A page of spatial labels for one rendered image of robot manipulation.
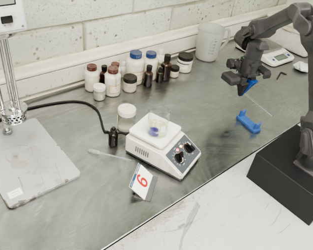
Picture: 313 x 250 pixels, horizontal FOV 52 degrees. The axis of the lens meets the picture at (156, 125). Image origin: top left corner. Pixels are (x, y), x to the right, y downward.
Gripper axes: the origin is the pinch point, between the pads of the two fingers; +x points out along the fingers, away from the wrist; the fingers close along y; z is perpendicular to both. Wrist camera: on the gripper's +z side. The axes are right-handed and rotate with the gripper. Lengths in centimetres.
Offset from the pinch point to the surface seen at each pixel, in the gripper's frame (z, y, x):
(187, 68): 31.1, 2.3, 8.5
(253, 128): -11.3, 1.0, 10.2
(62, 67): 35, 55, 2
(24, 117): 2, 74, -4
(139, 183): -20, 50, 9
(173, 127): -8.6, 33.9, 2.5
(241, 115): -4.1, 0.3, 9.8
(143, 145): -10.1, 44.5, 4.8
